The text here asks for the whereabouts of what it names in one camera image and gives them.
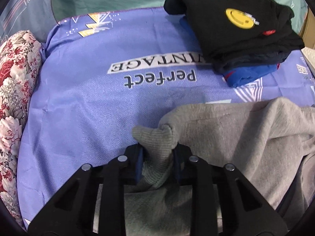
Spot grey sweatpants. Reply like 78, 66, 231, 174
93, 96, 315, 236

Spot blue folded garment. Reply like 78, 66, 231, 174
179, 17, 282, 89

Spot purple printed bed sheet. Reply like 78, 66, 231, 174
17, 7, 314, 223

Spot floral red white pillow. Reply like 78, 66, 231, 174
1, 30, 42, 225

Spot black folded garment smiley patch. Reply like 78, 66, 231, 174
163, 0, 304, 73

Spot grey blue plaid pillow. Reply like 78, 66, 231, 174
1, 0, 57, 43

